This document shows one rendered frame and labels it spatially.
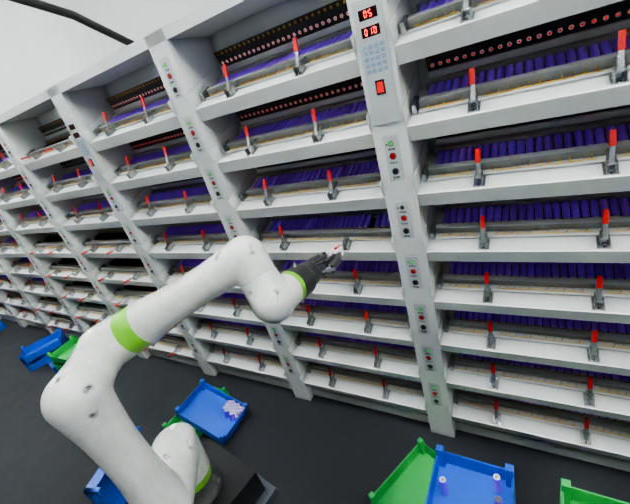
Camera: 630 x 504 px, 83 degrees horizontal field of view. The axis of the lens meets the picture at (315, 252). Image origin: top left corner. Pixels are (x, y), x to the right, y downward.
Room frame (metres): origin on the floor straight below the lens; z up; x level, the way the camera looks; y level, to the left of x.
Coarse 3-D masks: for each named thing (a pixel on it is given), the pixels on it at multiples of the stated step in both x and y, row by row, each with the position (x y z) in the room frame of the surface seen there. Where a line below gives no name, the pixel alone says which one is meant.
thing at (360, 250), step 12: (264, 228) 1.44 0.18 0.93; (264, 240) 1.37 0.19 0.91; (276, 240) 1.33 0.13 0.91; (288, 240) 1.30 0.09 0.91; (276, 252) 1.26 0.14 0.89; (288, 252) 1.23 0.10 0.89; (300, 252) 1.20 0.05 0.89; (312, 252) 1.17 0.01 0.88; (348, 252) 1.08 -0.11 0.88; (360, 252) 1.06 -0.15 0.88; (372, 252) 1.03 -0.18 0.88; (384, 252) 1.01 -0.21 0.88
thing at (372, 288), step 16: (336, 272) 1.21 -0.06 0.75; (352, 272) 1.18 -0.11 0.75; (368, 272) 1.14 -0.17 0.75; (384, 272) 1.12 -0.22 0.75; (320, 288) 1.21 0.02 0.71; (336, 288) 1.17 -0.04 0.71; (352, 288) 1.13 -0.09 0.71; (368, 288) 1.10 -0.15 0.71; (384, 288) 1.07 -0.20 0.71; (400, 288) 1.04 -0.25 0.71; (384, 304) 1.05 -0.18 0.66; (400, 304) 1.01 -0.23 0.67
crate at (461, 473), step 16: (448, 464) 0.65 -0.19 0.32; (464, 464) 0.63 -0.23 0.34; (480, 464) 0.60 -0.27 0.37; (432, 480) 0.59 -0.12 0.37; (448, 480) 0.61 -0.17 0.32; (464, 480) 0.60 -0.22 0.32; (480, 480) 0.58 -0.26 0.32; (512, 480) 0.53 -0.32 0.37; (432, 496) 0.58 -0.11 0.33; (448, 496) 0.57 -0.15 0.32; (464, 496) 0.56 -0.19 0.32; (480, 496) 0.55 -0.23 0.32; (512, 496) 0.50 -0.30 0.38
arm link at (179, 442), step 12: (168, 432) 0.79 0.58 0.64; (180, 432) 0.78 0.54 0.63; (192, 432) 0.78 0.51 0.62; (156, 444) 0.76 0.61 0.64; (168, 444) 0.75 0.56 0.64; (180, 444) 0.74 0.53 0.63; (192, 444) 0.75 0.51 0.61; (168, 456) 0.71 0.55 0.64; (180, 456) 0.71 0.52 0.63; (192, 456) 0.72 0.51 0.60; (204, 456) 0.77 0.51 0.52; (204, 468) 0.75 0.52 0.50; (204, 480) 0.73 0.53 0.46
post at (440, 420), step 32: (352, 0) 0.98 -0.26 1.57; (384, 0) 0.93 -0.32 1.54; (352, 32) 0.99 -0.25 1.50; (416, 64) 1.09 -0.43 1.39; (384, 128) 0.97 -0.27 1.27; (384, 160) 0.98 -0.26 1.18; (416, 160) 0.97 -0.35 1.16; (384, 192) 0.99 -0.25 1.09; (416, 224) 0.94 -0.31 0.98; (416, 352) 0.98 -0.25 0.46; (448, 416) 0.94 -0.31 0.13
